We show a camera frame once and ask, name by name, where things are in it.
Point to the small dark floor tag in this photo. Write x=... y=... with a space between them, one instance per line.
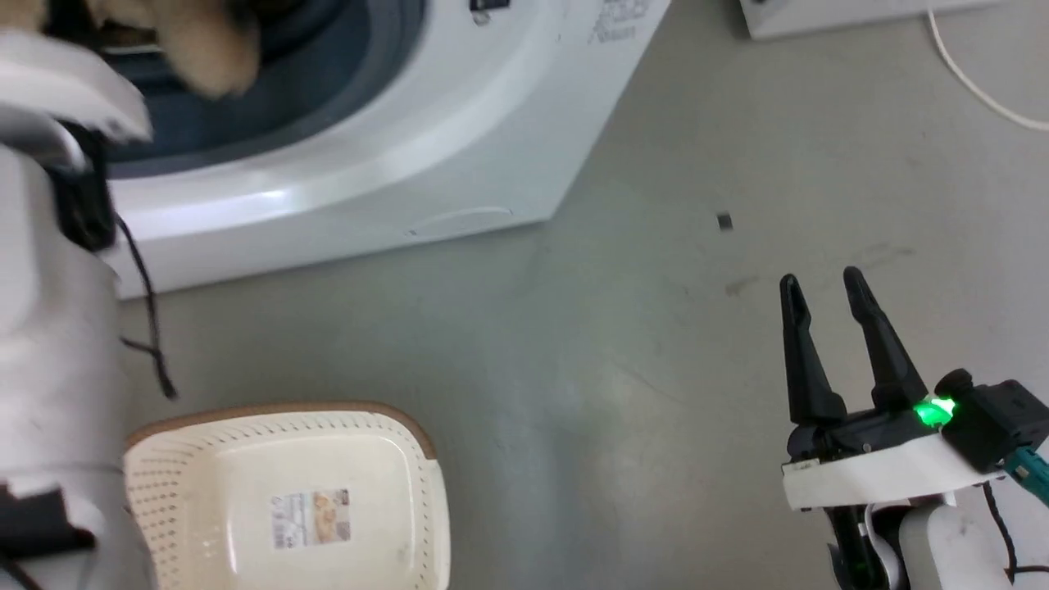
x=724 y=221

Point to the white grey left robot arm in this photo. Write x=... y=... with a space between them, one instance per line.
x=49 y=369

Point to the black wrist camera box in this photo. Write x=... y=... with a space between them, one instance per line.
x=996 y=422
x=84 y=201

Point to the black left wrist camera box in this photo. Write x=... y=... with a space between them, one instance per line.
x=84 y=201

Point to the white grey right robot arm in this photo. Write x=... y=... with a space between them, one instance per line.
x=934 y=549

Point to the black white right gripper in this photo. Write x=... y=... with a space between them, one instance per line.
x=869 y=471

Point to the paper label sticker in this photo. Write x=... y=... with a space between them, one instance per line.
x=311 y=518

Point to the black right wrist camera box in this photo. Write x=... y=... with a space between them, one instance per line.
x=996 y=422

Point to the white box appliance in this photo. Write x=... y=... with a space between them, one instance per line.
x=844 y=15

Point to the cream plastic laundry basket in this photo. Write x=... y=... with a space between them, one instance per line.
x=246 y=508

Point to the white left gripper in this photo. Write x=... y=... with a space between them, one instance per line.
x=65 y=86

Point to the white washing machine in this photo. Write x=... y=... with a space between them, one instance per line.
x=459 y=123

